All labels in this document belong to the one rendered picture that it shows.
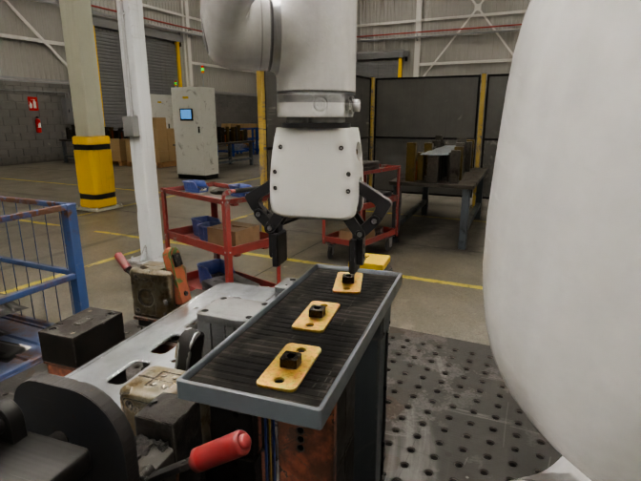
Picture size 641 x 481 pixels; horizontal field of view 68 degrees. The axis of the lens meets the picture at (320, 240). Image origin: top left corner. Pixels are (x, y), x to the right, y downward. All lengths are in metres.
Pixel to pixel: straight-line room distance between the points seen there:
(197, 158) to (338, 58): 10.64
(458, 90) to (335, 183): 7.40
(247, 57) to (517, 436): 1.01
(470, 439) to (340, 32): 0.93
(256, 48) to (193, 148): 10.68
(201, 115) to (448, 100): 5.47
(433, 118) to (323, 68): 7.47
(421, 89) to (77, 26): 5.06
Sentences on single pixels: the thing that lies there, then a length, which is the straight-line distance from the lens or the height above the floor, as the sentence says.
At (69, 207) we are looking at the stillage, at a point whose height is 0.93.
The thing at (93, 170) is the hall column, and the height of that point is 0.61.
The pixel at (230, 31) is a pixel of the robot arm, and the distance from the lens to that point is 0.46.
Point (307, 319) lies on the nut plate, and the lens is 0.57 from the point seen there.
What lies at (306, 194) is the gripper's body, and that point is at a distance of 0.52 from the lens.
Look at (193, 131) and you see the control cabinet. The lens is 11.13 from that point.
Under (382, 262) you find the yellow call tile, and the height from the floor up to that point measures 1.16.
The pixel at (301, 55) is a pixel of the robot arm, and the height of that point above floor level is 1.45.
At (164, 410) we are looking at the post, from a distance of 0.55.
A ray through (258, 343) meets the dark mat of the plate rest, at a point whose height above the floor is 1.16.
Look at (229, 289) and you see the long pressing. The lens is 1.14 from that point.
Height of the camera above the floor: 1.39
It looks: 15 degrees down
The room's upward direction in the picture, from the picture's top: straight up
